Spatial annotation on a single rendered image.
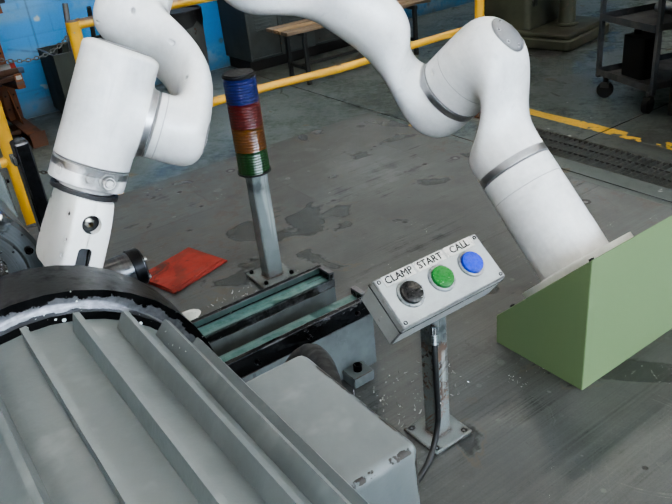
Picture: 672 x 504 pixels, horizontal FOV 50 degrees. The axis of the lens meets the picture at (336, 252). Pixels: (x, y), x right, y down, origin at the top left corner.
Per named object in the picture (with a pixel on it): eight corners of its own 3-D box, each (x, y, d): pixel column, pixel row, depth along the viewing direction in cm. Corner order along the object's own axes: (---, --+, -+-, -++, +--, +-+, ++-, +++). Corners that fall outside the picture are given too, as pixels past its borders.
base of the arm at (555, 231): (573, 271, 127) (517, 183, 131) (656, 223, 112) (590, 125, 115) (503, 311, 117) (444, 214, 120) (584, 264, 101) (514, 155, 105)
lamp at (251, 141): (244, 157, 131) (240, 133, 129) (229, 149, 135) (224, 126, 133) (272, 147, 134) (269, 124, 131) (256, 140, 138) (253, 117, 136)
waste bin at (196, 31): (201, 74, 630) (187, 3, 602) (222, 82, 602) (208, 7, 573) (160, 85, 612) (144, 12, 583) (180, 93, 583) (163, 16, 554)
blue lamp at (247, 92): (236, 108, 127) (231, 83, 124) (220, 102, 131) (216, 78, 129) (265, 100, 129) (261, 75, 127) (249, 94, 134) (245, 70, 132)
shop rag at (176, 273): (190, 249, 162) (189, 245, 161) (228, 261, 155) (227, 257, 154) (136, 280, 152) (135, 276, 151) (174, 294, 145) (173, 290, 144)
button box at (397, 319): (390, 346, 88) (405, 328, 84) (359, 298, 90) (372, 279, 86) (489, 293, 96) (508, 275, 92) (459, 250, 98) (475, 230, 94)
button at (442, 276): (436, 296, 89) (442, 289, 87) (422, 276, 90) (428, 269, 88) (454, 287, 90) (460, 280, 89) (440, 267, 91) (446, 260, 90)
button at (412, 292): (405, 312, 86) (410, 305, 85) (391, 291, 87) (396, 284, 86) (424, 302, 88) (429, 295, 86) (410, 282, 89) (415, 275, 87)
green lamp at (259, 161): (248, 180, 133) (244, 157, 131) (233, 171, 137) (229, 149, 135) (276, 170, 136) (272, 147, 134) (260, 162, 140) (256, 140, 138)
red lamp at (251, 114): (240, 133, 129) (236, 108, 127) (224, 126, 133) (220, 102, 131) (269, 124, 131) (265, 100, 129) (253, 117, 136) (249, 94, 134)
